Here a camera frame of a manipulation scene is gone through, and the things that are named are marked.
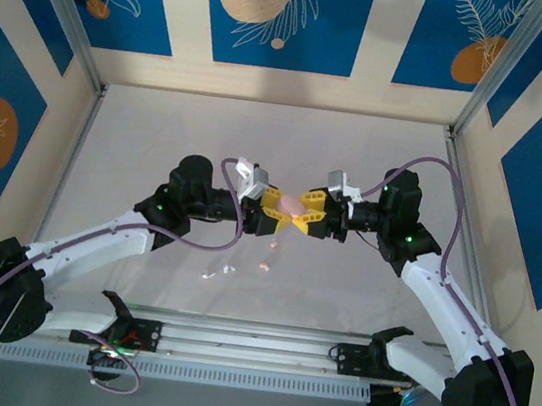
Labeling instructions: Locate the pink earbud charging case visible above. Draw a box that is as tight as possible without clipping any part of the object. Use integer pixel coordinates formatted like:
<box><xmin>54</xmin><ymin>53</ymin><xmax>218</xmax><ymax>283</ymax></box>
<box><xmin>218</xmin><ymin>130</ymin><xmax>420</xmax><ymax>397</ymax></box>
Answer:
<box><xmin>276</xmin><ymin>193</ymin><xmax>311</xmax><ymax>222</ymax></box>

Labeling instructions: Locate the black connector module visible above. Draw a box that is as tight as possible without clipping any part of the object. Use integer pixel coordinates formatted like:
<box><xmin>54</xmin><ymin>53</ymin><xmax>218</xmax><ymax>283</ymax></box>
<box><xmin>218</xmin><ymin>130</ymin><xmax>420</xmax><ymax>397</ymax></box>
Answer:
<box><xmin>366</xmin><ymin>382</ymin><xmax>421</xmax><ymax>406</ymax></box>
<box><xmin>84</xmin><ymin>344</ymin><xmax>135</xmax><ymax>386</ymax></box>

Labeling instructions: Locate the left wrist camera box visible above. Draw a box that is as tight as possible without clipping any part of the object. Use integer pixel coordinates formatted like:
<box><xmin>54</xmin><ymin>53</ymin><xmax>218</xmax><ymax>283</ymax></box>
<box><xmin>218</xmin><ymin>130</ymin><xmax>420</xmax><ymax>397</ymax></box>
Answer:
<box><xmin>229</xmin><ymin>155</ymin><xmax>274</xmax><ymax>203</ymax></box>

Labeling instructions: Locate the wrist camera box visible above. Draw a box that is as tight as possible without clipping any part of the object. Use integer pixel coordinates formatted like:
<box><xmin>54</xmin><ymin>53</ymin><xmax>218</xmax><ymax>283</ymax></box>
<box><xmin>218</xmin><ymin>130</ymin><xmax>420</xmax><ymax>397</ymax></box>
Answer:
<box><xmin>323</xmin><ymin>168</ymin><xmax>365</xmax><ymax>207</ymax></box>
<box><xmin>229</xmin><ymin>155</ymin><xmax>274</xmax><ymax>203</ymax></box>

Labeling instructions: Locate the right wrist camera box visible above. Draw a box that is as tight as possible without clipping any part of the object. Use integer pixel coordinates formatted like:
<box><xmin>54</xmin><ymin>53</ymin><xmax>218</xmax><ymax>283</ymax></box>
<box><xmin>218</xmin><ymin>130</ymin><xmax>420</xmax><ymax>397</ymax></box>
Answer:
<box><xmin>323</xmin><ymin>168</ymin><xmax>365</xmax><ymax>207</ymax></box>

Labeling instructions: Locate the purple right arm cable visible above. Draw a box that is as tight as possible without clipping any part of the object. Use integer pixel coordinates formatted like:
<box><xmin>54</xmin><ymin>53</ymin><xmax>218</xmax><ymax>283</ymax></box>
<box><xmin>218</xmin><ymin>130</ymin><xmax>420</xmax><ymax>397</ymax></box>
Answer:
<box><xmin>330</xmin><ymin>148</ymin><xmax>542</xmax><ymax>406</ymax></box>

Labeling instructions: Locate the aluminium side rail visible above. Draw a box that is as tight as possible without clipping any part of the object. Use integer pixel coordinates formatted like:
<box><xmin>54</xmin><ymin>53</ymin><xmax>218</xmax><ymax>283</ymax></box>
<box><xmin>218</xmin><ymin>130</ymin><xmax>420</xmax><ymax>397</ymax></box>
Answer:
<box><xmin>414</xmin><ymin>128</ymin><xmax>526</xmax><ymax>355</ymax></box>
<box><xmin>9</xmin><ymin>77</ymin><xmax>111</xmax><ymax>308</ymax></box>

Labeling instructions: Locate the aluminium mounting rail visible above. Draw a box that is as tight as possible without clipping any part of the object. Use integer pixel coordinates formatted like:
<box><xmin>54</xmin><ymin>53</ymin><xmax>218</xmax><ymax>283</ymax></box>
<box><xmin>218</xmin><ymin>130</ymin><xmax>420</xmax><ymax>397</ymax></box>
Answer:
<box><xmin>0</xmin><ymin>281</ymin><xmax>526</xmax><ymax>406</ymax></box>

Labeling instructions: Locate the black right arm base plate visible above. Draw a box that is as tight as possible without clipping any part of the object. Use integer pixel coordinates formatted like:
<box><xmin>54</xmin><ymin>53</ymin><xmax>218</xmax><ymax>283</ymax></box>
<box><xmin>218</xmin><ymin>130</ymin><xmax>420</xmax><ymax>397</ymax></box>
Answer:
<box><xmin>330</xmin><ymin>340</ymin><xmax>433</xmax><ymax>388</ymax></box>

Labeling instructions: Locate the grey slotted cable duct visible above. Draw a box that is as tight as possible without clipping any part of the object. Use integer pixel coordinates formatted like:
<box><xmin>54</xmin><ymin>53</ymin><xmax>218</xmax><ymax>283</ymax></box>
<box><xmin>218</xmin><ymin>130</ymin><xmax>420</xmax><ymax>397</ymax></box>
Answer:
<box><xmin>0</xmin><ymin>331</ymin><xmax>373</xmax><ymax>406</ymax></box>

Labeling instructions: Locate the aluminium frame post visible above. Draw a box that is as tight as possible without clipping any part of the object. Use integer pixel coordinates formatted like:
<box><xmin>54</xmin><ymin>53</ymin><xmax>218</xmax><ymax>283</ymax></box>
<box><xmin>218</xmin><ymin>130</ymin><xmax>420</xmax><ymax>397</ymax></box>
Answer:
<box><xmin>3</xmin><ymin>0</ymin><xmax>120</xmax><ymax>95</ymax></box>
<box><xmin>449</xmin><ymin>0</ymin><xmax>542</xmax><ymax>151</ymax></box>

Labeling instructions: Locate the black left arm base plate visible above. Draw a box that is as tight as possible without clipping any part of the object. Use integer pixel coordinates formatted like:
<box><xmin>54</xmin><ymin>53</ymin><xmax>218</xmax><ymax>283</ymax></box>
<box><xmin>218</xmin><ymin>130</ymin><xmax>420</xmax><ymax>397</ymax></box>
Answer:
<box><xmin>68</xmin><ymin>309</ymin><xmax>164</xmax><ymax>355</ymax></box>

